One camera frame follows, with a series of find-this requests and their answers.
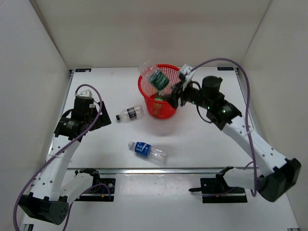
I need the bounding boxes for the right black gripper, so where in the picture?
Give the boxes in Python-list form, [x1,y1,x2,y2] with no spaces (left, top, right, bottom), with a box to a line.
[164,78,212,109]

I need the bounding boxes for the green plastic bottle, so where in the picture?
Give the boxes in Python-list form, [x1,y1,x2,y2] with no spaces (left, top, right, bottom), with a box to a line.
[154,92,164,102]

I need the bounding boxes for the clear bottle green label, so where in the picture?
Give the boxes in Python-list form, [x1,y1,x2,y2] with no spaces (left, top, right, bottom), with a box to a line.
[138,61,174,96]

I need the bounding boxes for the small bottle black label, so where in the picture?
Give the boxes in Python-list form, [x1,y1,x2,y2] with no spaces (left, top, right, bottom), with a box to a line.
[116,104,144,123]

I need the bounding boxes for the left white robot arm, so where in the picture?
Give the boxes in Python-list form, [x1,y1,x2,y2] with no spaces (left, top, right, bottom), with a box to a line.
[17,95,111,225]

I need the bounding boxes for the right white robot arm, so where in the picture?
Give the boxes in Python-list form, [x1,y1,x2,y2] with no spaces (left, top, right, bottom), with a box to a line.
[165,74,301,202]

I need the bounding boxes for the red mesh plastic bin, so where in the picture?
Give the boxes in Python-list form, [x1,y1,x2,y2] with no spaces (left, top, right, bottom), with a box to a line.
[138,64,180,119]

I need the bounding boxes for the clear bottle blue label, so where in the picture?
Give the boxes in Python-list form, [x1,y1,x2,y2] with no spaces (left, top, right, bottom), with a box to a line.
[128,141,167,165]

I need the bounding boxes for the right table corner label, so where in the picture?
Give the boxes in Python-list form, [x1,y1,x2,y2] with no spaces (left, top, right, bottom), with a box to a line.
[217,66,234,71]

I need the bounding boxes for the table corner label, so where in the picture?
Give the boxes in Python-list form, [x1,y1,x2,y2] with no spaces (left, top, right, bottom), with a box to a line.
[75,68,91,73]
[217,66,234,71]

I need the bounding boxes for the left table corner label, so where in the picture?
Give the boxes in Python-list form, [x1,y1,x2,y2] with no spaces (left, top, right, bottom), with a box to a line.
[75,68,91,73]

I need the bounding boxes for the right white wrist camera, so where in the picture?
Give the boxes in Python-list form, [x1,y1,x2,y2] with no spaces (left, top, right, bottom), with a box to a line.
[178,64,195,83]

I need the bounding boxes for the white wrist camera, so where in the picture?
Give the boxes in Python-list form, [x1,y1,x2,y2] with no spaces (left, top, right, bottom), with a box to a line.
[178,64,195,83]
[75,90,92,98]

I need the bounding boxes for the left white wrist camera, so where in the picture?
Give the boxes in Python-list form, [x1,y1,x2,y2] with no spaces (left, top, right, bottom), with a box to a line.
[75,90,92,98]

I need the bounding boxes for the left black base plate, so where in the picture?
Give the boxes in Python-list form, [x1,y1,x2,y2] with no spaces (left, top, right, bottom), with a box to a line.
[76,175,116,202]

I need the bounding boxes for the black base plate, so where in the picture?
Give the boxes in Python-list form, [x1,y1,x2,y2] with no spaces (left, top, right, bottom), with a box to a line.
[76,175,116,202]
[188,177,248,204]

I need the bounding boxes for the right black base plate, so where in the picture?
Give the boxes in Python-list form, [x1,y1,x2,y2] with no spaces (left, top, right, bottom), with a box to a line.
[188,177,248,204]

